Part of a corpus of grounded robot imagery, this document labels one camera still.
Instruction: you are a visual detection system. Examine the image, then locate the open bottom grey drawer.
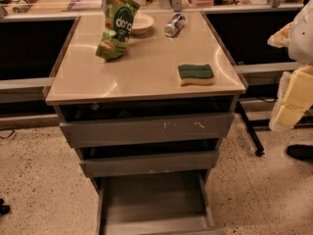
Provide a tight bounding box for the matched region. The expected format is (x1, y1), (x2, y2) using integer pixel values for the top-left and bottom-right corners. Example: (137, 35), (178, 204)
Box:
(95, 171), (226, 235)

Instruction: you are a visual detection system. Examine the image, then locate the top grey drawer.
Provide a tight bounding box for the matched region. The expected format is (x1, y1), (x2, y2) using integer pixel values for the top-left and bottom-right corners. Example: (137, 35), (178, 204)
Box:
(60, 113), (234, 148)

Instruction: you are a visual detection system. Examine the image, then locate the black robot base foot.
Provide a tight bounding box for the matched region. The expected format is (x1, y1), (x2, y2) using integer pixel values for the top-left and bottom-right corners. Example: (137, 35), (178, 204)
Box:
(287, 144), (313, 160)

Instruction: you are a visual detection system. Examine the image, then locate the grey drawer cabinet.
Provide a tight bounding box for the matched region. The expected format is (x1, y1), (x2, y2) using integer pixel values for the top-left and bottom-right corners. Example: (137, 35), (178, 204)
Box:
(45, 11), (247, 235)

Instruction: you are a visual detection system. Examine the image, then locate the silver soda can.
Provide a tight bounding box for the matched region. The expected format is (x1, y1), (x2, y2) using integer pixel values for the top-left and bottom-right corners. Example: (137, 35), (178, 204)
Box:
(164, 13), (185, 37)

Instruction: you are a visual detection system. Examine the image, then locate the black coiled tool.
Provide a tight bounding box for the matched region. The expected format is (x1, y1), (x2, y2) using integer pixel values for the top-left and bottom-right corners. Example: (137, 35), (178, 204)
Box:
(13, 0), (38, 14)

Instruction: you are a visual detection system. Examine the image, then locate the green snack bag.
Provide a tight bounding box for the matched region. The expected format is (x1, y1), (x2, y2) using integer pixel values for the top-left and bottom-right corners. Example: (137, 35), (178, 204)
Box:
(96, 0), (140, 61)

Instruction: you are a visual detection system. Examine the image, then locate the green and yellow sponge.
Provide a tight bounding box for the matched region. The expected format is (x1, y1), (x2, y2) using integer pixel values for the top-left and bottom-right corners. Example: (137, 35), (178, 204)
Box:
(178, 64), (214, 86)

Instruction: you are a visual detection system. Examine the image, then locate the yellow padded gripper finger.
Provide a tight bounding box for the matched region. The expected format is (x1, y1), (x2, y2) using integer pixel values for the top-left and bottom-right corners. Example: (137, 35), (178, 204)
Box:
(269, 66), (313, 132)
(267, 23), (291, 48)

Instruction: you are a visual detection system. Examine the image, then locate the middle grey drawer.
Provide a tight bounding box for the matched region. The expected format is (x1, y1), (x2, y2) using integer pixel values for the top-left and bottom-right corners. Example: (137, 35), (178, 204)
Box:
(80, 150), (219, 178)

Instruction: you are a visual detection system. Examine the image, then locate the white bowl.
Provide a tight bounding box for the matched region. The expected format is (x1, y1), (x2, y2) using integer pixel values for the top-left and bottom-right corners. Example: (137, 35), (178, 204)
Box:
(131, 14), (155, 35)

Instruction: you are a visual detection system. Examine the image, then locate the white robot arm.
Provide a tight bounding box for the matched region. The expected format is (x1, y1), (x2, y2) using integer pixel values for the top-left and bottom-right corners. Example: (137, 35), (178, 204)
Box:
(267, 0), (313, 132)

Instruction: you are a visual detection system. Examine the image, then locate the black metal table frame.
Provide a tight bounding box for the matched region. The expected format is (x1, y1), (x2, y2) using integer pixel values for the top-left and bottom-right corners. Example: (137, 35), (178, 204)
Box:
(235, 96), (313, 158)

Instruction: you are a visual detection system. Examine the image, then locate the black object on floor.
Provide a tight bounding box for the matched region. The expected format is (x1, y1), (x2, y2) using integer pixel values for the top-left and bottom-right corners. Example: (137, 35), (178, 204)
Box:
(0, 199), (11, 215)

